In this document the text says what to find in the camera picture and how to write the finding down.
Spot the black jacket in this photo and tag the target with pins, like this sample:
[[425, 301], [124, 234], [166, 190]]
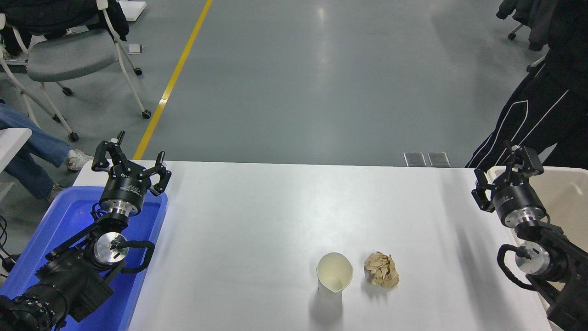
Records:
[[46, 14]]

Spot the blue plastic tray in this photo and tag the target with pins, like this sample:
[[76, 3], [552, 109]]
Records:
[[55, 220]]

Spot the white paper cup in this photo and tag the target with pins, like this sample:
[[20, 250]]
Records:
[[331, 285]]

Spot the crumpled tan paper ball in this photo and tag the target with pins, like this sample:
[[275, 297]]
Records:
[[381, 271]]

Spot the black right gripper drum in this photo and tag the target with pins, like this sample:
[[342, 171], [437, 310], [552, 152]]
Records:
[[518, 201]]

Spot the metal floor plate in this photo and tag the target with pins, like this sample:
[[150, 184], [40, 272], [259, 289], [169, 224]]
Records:
[[438, 159], [415, 159]]

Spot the small white side table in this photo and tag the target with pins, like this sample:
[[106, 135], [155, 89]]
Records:
[[11, 142]]

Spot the grey seat white frame chair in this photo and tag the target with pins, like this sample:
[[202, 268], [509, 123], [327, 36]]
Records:
[[69, 55]]

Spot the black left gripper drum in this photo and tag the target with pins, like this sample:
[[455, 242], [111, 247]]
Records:
[[125, 189]]

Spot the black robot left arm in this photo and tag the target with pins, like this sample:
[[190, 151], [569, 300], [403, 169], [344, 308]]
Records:
[[69, 280]]

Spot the seated person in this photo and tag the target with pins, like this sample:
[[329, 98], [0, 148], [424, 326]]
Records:
[[27, 138]]

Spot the white frame wheeled chair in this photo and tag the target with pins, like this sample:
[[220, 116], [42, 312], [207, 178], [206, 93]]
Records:
[[515, 31]]

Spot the large pale plastic bin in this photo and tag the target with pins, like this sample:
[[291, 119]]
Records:
[[567, 193]]

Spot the dark coats pile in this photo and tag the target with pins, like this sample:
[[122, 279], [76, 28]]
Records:
[[533, 18]]

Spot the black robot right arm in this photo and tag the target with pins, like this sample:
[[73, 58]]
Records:
[[567, 271]]

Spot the small white floor item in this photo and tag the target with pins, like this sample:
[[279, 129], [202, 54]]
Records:
[[135, 48]]

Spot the white flat board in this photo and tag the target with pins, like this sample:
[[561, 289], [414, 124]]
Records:
[[133, 9]]

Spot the standing person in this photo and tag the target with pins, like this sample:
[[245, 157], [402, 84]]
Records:
[[542, 105]]

